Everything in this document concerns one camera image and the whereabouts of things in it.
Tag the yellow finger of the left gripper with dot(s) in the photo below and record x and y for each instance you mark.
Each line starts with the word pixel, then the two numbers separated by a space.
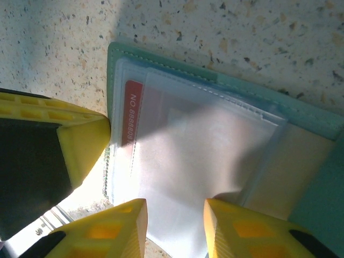
pixel 80 150
pixel 40 106

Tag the pale green card holder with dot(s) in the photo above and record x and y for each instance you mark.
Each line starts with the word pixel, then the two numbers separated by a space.
pixel 303 113

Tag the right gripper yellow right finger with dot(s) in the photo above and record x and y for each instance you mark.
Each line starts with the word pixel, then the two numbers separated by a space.
pixel 242 236

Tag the red credit card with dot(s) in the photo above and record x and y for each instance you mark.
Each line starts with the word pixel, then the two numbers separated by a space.
pixel 131 115

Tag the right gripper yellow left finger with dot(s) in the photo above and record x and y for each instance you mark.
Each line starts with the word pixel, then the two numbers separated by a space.
pixel 113 236

